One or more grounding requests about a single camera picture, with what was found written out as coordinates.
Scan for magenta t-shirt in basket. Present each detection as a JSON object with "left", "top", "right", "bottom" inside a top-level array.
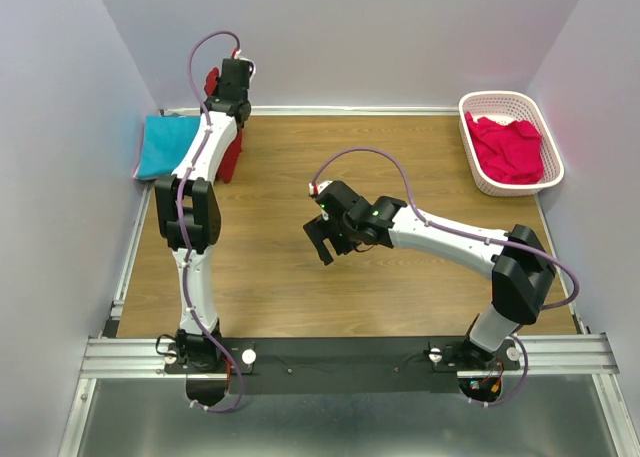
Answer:
[{"left": 465, "top": 112, "right": 544, "bottom": 185}]

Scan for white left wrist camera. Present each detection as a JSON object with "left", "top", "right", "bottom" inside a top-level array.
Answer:
[{"left": 231, "top": 48, "right": 257, "bottom": 80}]

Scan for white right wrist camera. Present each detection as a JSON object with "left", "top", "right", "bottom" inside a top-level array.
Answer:
[{"left": 308, "top": 180, "right": 332, "bottom": 198}]

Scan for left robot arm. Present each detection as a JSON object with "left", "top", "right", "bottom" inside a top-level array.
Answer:
[{"left": 155, "top": 56, "right": 255, "bottom": 372}]

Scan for pink plastic laundry basket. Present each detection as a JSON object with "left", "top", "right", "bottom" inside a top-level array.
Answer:
[{"left": 458, "top": 91, "right": 565, "bottom": 197}]

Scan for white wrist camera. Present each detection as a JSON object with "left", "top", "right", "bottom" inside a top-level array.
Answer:
[
  {"left": 308, "top": 180, "right": 332, "bottom": 198},
  {"left": 231, "top": 48, "right": 257, "bottom": 80}
]

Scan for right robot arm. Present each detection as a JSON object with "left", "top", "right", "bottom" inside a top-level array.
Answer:
[{"left": 303, "top": 181, "right": 556, "bottom": 370}]

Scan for aluminium table edge rail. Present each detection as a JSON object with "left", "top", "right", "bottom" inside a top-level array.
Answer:
[{"left": 159, "top": 105, "right": 461, "bottom": 117}]

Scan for folded cyan t-shirt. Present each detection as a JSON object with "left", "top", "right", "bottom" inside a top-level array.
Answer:
[{"left": 140, "top": 115, "right": 200, "bottom": 180}]

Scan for front aluminium rail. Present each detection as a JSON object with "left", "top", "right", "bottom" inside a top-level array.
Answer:
[{"left": 80, "top": 334, "right": 619, "bottom": 379}]

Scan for dark red t-shirt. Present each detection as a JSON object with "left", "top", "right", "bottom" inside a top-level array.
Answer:
[{"left": 203, "top": 67, "right": 243, "bottom": 184}]

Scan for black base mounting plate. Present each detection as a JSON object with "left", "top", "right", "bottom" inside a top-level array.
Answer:
[{"left": 162, "top": 331, "right": 520, "bottom": 403}]

